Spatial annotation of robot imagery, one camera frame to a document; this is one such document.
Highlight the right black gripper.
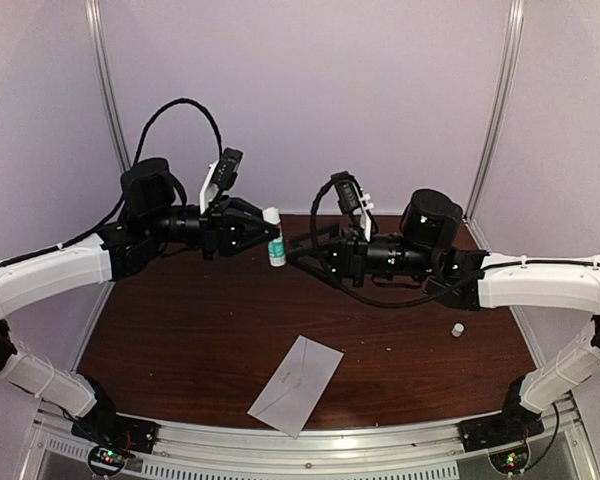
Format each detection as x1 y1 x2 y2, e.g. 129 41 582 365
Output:
286 220 438 290

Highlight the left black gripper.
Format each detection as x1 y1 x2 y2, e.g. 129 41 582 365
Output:
145 196 282 262

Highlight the white green glue stick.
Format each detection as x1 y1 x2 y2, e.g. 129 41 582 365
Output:
262 206 287 268

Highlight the grey envelope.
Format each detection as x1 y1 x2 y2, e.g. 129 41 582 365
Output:
247 336 344 438

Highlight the white glue stick cap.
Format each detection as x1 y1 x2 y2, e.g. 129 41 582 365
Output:
451 323 465 338

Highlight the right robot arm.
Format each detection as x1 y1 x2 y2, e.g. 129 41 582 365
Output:
288 180 600 442

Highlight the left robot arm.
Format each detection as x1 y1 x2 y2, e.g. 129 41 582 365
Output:
0 149 280 444

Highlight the right black cable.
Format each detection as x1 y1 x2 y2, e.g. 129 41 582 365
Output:
310 172 600 307

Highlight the black cable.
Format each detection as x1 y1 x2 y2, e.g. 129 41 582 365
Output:
310 172 600 307
0 97 226 274

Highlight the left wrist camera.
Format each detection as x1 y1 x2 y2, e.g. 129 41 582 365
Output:
199 148 243 214

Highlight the left black cable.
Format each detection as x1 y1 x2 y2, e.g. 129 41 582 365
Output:
0 97 226 274

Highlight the right aluminium frame post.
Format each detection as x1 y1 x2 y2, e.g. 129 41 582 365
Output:
465 0 525 223

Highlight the aluminium frame post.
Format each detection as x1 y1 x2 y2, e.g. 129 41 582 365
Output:
84 0 132 173
465 0 525 223

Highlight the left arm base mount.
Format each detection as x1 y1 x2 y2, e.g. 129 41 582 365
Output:
71 416 159 478

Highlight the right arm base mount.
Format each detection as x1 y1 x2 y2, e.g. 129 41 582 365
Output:
459 413 544 476

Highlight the left aluminium frame post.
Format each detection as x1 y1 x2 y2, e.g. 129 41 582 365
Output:
84 0 132 173

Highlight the front aluminium rail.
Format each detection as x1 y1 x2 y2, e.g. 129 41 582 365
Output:
16 395 600 479

